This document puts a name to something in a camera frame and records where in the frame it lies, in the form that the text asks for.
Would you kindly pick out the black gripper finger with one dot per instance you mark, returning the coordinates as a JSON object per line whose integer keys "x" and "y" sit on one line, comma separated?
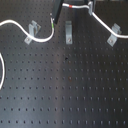
{"x": 91, "y": 5}
{"x": 57, "y": 6}

